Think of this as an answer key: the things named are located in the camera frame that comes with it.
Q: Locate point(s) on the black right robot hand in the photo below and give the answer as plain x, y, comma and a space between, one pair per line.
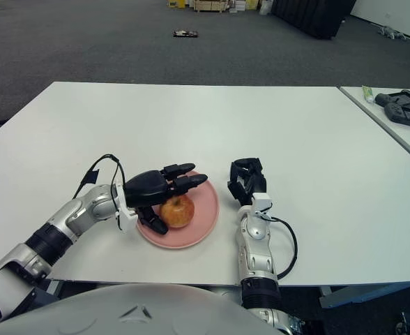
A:
250, 183

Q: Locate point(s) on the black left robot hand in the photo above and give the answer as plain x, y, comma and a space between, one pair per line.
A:
145, 190

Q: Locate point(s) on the red yellow apple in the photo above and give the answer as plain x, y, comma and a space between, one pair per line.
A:
178, 213

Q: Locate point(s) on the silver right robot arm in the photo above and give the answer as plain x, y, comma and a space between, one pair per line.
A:
255, 253

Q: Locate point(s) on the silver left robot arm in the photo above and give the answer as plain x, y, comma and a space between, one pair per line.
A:
69, 216

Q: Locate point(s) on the round pink plate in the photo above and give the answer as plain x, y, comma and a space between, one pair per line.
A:
205, 218

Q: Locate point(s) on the grey robot torso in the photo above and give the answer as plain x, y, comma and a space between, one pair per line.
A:
131, 314

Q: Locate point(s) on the green white tube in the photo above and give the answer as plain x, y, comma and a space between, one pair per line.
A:
368, 93

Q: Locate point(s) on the small black floor tray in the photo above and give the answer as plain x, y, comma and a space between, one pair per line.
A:
185, 33

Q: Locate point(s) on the black handheld controller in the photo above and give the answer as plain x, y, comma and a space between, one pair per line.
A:
400, 97
407, 117

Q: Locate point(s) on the white plastic bag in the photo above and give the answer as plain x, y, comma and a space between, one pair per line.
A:
265, 7

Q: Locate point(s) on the black curtain partition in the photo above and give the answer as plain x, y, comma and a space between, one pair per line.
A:
313, 15

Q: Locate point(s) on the wooden pallet crate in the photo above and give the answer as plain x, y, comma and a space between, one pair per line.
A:
211, 5

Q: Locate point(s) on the yellow box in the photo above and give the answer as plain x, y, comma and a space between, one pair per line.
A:
175, 3

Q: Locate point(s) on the grey robot dog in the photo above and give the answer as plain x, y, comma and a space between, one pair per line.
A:
390, 33

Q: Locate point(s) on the black caster wheel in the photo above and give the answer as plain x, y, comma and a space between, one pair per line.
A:
404, 324

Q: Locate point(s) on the grey table frame beam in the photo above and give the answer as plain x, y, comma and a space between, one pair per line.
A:
365, 295

